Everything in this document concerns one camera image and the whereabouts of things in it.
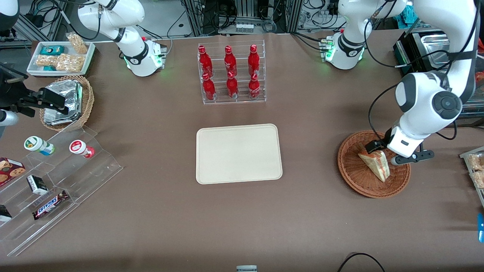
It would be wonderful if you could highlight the white rectangular snack tray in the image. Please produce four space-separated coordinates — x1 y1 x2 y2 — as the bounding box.
26 41 96 77

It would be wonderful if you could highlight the aluminium frame rack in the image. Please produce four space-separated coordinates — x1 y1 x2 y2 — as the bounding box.
181 0 303 36

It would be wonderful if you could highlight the red soda bottle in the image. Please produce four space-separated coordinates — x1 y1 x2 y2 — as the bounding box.
224 45 238 76
226 71 239 99
248 45 261 76
198 45 214 78
202 73 217 101
248 73 261 99

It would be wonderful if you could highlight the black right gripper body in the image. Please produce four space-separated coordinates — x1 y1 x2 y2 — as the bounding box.
0 62 29 111

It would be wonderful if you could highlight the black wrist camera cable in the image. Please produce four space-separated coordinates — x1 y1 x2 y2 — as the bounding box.
368 74 403 142

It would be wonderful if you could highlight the red cookie box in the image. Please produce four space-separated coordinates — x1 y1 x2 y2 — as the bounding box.
0 157 26 187

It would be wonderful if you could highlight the silver foil-wrapped package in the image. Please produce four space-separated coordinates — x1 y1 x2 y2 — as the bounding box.
43 80 83 126

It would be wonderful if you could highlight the black food warmer cabinet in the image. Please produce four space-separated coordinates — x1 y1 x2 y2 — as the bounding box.
392 29 484 128

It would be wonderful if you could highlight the brown wicker basket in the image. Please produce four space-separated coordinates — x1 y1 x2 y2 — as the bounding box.
337 130 411 199

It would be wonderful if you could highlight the metal tray with snacks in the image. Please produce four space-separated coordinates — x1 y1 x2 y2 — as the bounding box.
459 147 484 208

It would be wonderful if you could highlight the teal cloth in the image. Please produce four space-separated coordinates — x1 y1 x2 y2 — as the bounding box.
393 5 419 25

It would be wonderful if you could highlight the snickers chocolate bar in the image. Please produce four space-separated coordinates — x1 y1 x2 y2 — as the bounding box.
32 190 70 220

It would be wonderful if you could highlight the green-lidded yogurt cup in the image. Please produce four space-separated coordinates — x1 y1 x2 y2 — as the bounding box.
24 136 55 156

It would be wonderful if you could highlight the black floor cable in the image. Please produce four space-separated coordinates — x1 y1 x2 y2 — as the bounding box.
338 252 385 272

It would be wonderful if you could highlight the red-lidded yogurt cup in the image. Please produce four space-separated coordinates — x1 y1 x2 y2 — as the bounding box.
69 140 95 158

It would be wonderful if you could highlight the clear bag of peanuts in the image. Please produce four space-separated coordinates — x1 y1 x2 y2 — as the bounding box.
36 55 57 68
66 33 88 54
56 54 84 73

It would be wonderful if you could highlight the steel food pan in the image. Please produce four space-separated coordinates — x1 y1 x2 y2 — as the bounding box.
420 34 451 68

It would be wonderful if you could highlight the light tan wicker basket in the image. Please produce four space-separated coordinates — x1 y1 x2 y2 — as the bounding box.
39 75 95 132

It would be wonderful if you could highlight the small black white box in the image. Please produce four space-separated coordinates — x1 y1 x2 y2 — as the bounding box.
26 175 48 195

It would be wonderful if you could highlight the triangle sandwich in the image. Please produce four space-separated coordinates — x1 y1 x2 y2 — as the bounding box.
358 149 390 183

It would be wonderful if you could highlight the clear acrylic bottle rack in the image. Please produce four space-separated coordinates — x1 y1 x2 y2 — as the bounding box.
197 40 267 105

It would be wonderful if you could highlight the beige plastic tray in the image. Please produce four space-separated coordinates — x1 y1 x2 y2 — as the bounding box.
195 124 283 185

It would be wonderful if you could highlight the clear acrylic stepped display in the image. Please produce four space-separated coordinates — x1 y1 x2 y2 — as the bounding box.
0 125 124 257

